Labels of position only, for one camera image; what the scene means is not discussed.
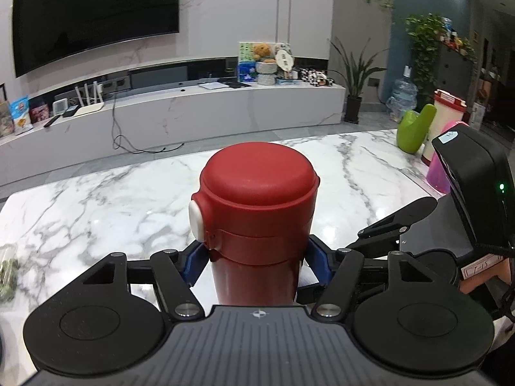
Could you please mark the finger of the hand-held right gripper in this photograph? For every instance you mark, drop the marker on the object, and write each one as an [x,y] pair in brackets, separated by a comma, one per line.
[402,216]
[378,245]

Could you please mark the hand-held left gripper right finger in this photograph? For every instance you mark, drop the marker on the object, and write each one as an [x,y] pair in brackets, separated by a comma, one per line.
[322,257]

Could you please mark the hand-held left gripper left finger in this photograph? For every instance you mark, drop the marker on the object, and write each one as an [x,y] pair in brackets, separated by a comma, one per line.
[193,259]

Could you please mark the white cloth towel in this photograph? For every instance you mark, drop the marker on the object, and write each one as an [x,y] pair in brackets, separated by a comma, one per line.
[308,279]

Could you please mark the red thermos bottle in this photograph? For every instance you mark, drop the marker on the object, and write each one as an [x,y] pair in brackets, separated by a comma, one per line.
[257,193]

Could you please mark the pink plastic container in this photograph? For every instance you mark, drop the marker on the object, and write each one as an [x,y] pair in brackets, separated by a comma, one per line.
[440,169]

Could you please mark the white container with red lid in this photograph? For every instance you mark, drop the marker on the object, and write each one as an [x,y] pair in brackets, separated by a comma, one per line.
[446,112]

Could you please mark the person's right hand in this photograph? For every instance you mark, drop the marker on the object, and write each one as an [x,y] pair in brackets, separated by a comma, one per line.
[474,287]

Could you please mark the green plastic vase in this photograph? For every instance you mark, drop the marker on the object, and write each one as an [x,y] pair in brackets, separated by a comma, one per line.
[414,130]

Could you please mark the dark storage cabinet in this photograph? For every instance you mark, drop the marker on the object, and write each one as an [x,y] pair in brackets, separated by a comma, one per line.
[458,72]

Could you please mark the blue water jug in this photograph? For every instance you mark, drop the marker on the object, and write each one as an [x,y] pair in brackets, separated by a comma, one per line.
[402,94]

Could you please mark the potted green plant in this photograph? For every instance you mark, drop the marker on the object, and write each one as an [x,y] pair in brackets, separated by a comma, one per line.
[356,76]

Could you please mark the white marble media cabinet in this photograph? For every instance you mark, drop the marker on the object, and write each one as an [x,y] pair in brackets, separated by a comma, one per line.
[241,116]

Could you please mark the green ivy plant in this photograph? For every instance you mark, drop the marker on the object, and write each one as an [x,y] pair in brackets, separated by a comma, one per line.
[426,44]

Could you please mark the black and white blocks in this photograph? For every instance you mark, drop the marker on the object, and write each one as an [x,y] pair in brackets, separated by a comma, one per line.
[318,77]

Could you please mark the white notebook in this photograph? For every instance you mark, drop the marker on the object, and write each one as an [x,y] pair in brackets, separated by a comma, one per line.
[211,85]

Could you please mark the light blue flat box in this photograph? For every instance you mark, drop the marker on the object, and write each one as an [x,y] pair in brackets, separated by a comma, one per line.
[287,81]

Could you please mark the black notebook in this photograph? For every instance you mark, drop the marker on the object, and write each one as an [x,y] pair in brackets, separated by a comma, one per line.
[235,84]

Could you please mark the white router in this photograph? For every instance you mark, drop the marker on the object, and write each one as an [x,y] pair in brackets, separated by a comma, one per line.
[90,107]

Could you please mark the clear box of green vegetables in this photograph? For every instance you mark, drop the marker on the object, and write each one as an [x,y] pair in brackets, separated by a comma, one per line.
[8,277]

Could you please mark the grey flat monitor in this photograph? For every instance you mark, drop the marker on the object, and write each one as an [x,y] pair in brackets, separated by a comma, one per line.
[159,76]

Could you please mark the white round hand fan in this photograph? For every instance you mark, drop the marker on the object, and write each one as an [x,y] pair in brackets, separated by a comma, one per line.
[283,60]

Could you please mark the black remote control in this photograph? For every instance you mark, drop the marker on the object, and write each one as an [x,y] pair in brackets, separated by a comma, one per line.
[50,121]

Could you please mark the small white desk clock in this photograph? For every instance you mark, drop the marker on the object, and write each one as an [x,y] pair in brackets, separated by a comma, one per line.
[61,106]

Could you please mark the pink snack package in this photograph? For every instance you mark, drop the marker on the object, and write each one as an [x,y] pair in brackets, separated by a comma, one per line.
[39,112]

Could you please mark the brown teddy bear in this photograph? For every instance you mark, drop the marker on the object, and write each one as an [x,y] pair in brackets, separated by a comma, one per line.
[263,52]

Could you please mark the blue snack bag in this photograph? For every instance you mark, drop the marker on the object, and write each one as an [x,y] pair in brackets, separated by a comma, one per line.
[21,114]

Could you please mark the grey printed package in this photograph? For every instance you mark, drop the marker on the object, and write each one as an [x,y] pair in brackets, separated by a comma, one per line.
[4,120]

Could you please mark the black curved television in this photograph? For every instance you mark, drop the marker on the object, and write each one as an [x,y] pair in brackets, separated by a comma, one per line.
[92,16]

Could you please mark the dark wall socket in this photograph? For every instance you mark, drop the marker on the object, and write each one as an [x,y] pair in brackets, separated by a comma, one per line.
[374,82]

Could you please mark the black picture frame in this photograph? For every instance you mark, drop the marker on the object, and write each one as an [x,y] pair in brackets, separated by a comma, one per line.
[2,92]

